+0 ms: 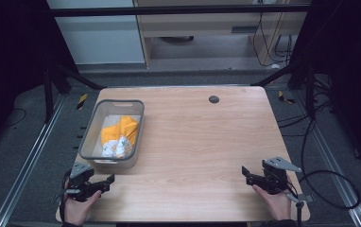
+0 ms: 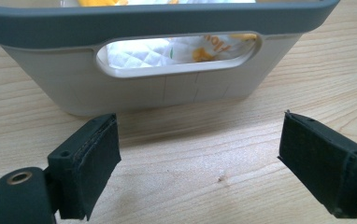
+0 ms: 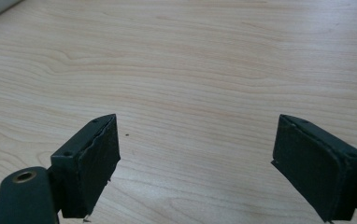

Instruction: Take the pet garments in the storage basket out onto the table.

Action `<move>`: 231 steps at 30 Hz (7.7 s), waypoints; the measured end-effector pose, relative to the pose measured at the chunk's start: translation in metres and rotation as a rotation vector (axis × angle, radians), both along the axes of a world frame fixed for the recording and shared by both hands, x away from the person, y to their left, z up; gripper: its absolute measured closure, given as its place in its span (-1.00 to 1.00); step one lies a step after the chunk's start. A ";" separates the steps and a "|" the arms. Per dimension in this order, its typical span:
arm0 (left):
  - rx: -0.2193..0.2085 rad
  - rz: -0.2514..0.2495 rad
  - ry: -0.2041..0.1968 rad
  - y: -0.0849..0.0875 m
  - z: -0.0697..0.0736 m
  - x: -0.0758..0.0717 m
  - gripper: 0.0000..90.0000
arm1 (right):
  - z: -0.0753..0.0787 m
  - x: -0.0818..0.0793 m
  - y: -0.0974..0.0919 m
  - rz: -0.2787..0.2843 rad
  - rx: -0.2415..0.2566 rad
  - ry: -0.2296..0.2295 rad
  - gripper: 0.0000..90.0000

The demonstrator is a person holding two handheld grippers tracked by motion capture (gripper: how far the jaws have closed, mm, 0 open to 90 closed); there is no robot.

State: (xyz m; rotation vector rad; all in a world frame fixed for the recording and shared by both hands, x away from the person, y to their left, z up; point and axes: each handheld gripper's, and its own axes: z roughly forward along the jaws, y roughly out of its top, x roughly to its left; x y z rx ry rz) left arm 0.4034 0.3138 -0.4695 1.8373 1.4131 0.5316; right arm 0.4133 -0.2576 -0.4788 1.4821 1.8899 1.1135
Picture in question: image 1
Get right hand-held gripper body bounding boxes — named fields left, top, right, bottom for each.
left=261, top=156, right=303, bottom=196

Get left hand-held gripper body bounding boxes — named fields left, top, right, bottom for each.
left=64, top=162, right=95, bottom=202

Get person's right hand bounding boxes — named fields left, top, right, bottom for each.
left=251, top=183, right=293, bottom=221

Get person's left hand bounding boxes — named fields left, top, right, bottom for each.
left=62, top=189, right=103, bottom=227

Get grey plastic basket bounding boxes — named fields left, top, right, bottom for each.
left=77, top=98, right=146, bottom=168

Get yellow and white cloth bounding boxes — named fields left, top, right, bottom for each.
left=100, top=115, right=140, bottom=159

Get yellow and black tape strip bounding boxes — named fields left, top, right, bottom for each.
left=277, top=90, right=296, bottom=105
left=76, top=93, right=89, bottom=111

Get black metal stand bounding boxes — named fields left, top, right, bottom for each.
left=43, top=61, right=108, bottom=125
left=249, top=61, right=317, bottom=121

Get dark curtain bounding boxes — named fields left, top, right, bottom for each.
left=0, top=0, right=78, bottom=159
left=290, top=0, right=361, bottom=178

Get white cabinet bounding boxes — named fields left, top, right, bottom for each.
left=46, top=0, right=146, bottom=66

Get light wooden desk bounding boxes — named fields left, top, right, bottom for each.
left=132, top=0, right=309, bottom=69

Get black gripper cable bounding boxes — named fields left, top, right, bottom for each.
left=59, top=168, right=73, bottom=222

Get black looped cable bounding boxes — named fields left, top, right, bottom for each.
left=299, top=117, right=361, bottom=211

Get aluminium floor rail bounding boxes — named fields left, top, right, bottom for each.
left=0, top=94, right=67, bottom=227
left=294, top=90, right=361, bottom=227

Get thin black floor cable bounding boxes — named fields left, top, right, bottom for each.
left=2, top=108, right=27, bottom=129

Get hanging black desk cables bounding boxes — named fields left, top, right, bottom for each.
left=251, top=11, right=294, bottom=68

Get black horizontal frame bar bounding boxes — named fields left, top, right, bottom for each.
left=47, top=3, right=313, bottom=18

